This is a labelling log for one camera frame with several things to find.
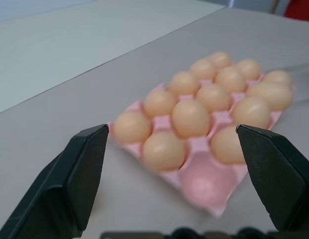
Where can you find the red object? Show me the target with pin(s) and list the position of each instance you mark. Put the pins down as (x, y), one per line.
(299, 8)

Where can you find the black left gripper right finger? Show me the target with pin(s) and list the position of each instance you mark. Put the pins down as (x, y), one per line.
(276, 174)

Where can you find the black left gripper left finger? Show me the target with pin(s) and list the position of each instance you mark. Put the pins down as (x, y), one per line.
(69, 179)

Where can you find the beige egg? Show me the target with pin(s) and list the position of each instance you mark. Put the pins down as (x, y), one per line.
(248, 69)
(213, 97)
(278, 77)
(132, 127)
(220, 59)
(184, 82)
(230, 79)
(160, 102)
(272, 96)
(203, 69)
(251, 112)
(226, 147)
(164, 151)
(191, 118)

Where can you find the pink egg tray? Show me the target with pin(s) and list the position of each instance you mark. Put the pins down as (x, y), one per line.
(206, 184)

